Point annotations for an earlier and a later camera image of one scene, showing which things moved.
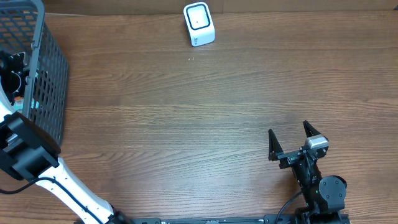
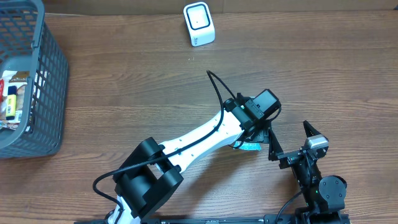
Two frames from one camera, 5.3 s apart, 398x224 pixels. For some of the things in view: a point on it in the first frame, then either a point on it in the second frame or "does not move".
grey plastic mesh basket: [23, 29] does not move
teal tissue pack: [18, 103] → [253, 146]
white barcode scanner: [199, 22] does not move
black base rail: [212, 219] does not move
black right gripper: [275, 149] does not move
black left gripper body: [14, 85] → [260, 129]
